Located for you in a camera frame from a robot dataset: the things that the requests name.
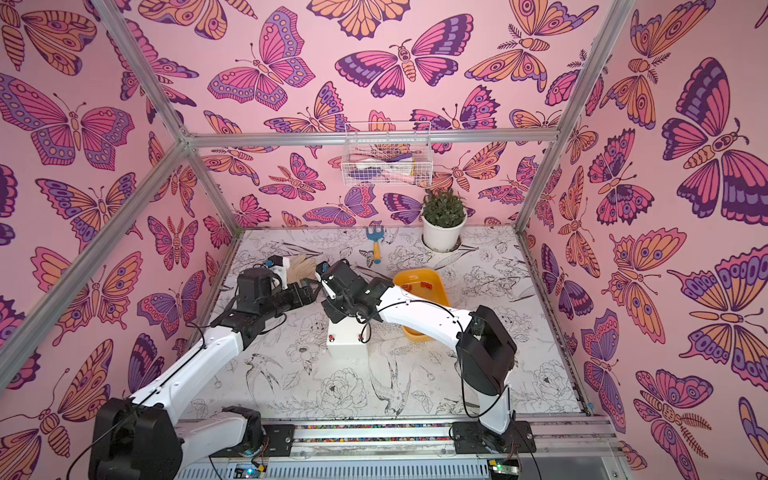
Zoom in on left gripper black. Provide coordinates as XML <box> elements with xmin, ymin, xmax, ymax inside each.
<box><xmin>259</xmin><ymin>279</ymin><xmax>323</xmax><ymax>323</ymax></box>

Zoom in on white block with screws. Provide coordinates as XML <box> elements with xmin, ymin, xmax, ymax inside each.
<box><xmin>326</xmin><ymin>317</ymin><xmax>370</xmax><ymax>360</ymax></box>

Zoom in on yellow plastic tray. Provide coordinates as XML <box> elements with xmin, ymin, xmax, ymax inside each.
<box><xmin>384</xmin><ymin>268</ymin><xmax>456</xmax><ymax>346</ymax></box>

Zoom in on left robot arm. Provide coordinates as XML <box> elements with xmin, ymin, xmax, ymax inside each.
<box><xmin>83</xmin><ymin>264</ymin><xmax>319</xmax><ymax>479</ymax></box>

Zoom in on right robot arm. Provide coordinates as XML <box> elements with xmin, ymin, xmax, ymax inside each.
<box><xmin>316</xmin><ymin>260</ymin><xmax>527</xmax><ymax>453</ymax></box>

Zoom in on red sleeves in tray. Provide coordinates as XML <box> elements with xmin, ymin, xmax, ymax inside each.
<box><xmin>402</xmin><ymin>281</ymin><xmax>434</xmax><ymax>299</ymax></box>

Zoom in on beige work glove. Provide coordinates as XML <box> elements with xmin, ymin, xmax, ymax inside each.
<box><xmin>286</xmin><ymin>254</ymin><xmax>317</xmax><ymax>284</ymax></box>

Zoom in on blue yellow garden fork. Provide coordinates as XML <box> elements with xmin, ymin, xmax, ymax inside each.
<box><xmin>366</xmin><ymin>222</ymin><xmax>385</xmax><ymax>264</ymax></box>

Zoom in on white pot green plant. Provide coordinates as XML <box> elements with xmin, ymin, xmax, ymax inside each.
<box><xmin>422</xmin><ymin>189</ymin><xmax>468</xmax><ymax>253</ymax></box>

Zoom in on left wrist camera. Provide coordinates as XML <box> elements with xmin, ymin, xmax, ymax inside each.
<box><xmin>265</xmin><ymin>255</ymin><xmax>291</xmax><ymax>289</ymax></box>

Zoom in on white wire basket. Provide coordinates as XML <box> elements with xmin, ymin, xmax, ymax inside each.
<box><xmin>338</xmin><ymin>121</ymin><xmax>434</xmax><ymax>188</ymax></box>

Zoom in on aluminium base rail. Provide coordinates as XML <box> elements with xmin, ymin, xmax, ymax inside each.
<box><xmin>119</xmin><ymin>413</ymin><xmax>631</xmax><ymax>480</ymax></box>

